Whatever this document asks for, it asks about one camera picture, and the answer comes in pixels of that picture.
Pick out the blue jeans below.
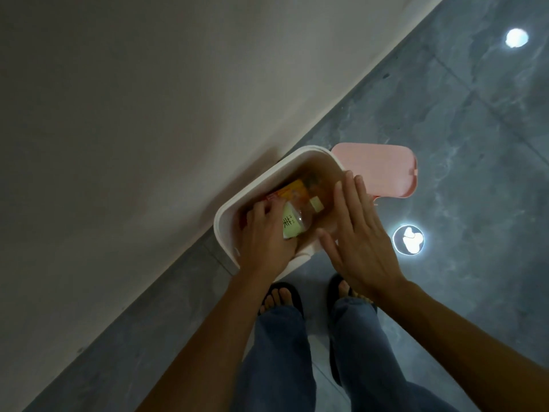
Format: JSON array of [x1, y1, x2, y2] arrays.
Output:
[[231, 297, 460, 412]]

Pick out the person's left forearm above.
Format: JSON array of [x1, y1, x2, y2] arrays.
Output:
[[136, 267, 276, 412]]

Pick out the person's left hand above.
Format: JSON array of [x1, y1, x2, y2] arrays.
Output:
[[238, 196, 299, 282]]

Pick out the person's right forearm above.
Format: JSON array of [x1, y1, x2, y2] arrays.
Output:
[[372, 279, 549, 412]]

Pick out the pink bin lid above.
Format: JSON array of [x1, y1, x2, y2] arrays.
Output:
[[331, 142, 419, 199]]

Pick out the person's right foot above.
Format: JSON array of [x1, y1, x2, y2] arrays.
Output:
[[337, 280, 375, 305]]

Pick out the person's left foot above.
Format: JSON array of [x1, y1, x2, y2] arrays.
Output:
[[260, 288, 295, 316]]

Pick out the white plastic trash bin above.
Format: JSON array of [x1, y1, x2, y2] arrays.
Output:
[[213, 145, 349, 282]]

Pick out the person's foot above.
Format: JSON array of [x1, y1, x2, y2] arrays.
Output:
[[337, 280, 375, 305], [260, 288, 295, 316]]

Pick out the person's right hand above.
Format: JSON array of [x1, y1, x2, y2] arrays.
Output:
[[317, 171, 407, 299]]

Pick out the black sandal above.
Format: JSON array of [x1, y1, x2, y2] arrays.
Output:
[[257, 282, 305, 319], [326, 274, 379, 387]]

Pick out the clear bottle with green label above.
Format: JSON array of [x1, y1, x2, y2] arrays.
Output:
[[281, 195, 325, 241]]

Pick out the orange snack packet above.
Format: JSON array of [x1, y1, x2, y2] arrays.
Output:
[[266, 179, 312, 203]]

